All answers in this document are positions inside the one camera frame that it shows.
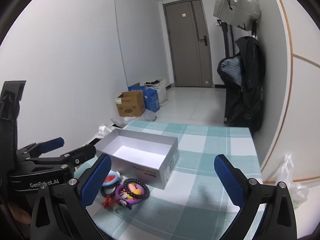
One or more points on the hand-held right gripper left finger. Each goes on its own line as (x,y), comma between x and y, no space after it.
(96,180)

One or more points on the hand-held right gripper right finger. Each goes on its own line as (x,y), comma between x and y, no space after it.
(228,180)

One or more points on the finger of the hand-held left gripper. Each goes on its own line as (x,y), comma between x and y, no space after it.
(53,142)
(82,152)

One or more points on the red round badge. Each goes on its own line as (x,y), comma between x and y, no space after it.
(110,179)

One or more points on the white cardboard box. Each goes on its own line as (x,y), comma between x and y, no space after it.
(140,152)

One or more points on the person's left hand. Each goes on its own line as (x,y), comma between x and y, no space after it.
(21,215)

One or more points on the crumpled clear plastic bag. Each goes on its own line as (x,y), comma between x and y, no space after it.
(105,130)

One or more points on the yellow pink charm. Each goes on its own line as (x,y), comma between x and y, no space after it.
(136,192)

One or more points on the teal checked tablecloth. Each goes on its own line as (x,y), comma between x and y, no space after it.
(200,142)

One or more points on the translucent plastic bag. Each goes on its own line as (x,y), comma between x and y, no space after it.
(291,177)

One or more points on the brown cardboard box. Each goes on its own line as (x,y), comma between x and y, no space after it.
(131,105)

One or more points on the blue carton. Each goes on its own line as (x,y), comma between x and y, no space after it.
(135,88)
(152,101)

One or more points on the black jacket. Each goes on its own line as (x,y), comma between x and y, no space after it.
(250,85)

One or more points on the white sack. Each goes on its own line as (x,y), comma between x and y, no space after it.
(162,91)

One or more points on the striped garment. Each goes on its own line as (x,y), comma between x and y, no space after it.
(231,71)

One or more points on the grey door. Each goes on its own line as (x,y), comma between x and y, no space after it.
(185,50)

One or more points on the black coat rack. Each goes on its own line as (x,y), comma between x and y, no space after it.
(227,42)

